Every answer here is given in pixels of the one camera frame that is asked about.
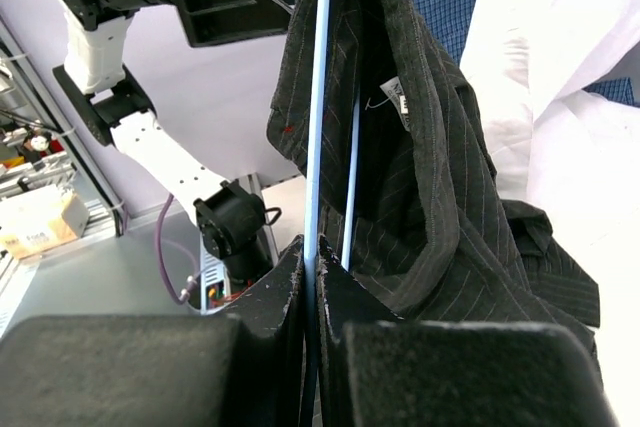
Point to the slotted cable duct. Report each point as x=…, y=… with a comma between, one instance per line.
x=215, y=286

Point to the aluminium frame clutter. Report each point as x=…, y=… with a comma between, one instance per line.
x=41, y=146

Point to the blue wire hanger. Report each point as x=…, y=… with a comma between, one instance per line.
x=312, y=207

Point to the white shirt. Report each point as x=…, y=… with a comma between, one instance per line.
x=570, y=152

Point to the cardboard box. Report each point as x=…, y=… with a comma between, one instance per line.
x=42, y=219

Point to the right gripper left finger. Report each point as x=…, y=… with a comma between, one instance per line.
x=238, y=367

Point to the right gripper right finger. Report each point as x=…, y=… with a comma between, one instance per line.
x=376, y=369

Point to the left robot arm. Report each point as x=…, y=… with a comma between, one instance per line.
x=118, y=112

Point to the black pinstriped shirt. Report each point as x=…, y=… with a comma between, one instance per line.
x=431, y=237

